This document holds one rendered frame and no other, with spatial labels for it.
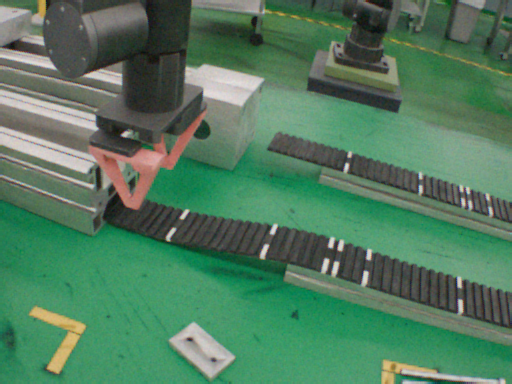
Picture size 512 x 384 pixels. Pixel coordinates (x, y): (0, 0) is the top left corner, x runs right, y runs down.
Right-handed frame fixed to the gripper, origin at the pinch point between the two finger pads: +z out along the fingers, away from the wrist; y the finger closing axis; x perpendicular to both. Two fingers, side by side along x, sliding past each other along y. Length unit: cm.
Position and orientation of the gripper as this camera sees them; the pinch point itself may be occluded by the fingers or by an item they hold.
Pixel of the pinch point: (150, 179)
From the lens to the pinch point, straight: 48.6
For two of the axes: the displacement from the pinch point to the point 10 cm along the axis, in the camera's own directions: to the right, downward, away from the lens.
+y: -2.9, 5.3, -8.0
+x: 9.5, 2.8, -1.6
